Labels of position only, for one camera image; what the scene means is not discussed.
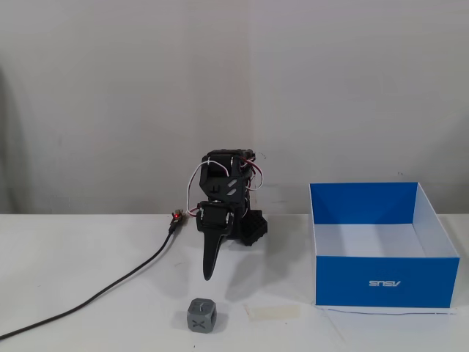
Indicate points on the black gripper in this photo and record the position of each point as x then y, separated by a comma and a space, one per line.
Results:
214, 218

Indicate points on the gray cube block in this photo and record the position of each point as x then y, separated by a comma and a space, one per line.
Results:
201, 316

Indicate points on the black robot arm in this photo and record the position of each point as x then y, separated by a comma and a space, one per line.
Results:
220, 183

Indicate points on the blue cardboard box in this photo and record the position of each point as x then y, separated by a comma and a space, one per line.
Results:
384, 282

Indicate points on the small controller board red led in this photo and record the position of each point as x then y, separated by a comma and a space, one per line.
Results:
177, 217

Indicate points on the clear tape strip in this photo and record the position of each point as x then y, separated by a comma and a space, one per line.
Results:
273, 312

